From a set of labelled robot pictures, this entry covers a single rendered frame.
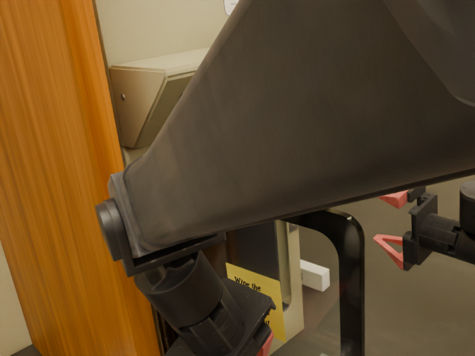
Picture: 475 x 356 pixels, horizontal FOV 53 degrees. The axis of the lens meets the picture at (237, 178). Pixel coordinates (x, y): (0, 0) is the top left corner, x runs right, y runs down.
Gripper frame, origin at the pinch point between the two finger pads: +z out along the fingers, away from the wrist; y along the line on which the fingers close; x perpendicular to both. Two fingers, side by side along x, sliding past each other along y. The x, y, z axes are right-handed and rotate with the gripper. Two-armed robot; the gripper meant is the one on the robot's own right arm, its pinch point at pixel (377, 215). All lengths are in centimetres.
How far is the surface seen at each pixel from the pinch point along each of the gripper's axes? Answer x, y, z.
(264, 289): 34.7, 13.4, -9.4
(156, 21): 25.8, 39.4, 11.6
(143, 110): 34.5, 31.8, 5.3
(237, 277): 35.1, 13.6, -5.7
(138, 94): 34.2, 33.5, 5.7
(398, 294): -10.6, -27.5, 3.7
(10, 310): 51, -11, 54
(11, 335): 53, -17, 54
